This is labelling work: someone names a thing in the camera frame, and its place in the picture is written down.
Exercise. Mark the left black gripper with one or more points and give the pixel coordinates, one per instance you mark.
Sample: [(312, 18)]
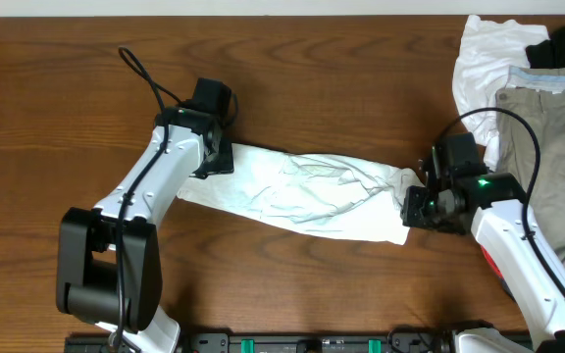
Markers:
[(221, 160)]

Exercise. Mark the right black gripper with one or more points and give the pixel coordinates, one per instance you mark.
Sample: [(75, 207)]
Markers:
[(415, 210)]

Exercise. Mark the white t-shirt with black tag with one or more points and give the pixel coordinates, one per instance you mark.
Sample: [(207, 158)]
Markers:
[(322, 195)]

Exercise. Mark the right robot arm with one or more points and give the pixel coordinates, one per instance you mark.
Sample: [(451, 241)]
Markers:
[(493, 208)]

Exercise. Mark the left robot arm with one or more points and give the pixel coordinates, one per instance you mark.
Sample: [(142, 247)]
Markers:
[(109, 269)]

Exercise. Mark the navy red shorts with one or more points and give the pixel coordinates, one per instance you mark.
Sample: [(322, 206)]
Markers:
[(497, 273)]

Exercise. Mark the grey khaki trousers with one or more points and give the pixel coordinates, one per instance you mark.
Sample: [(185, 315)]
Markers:
[(557, 171)]

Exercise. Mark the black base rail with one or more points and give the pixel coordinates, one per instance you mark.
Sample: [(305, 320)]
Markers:
[(398, 340)]

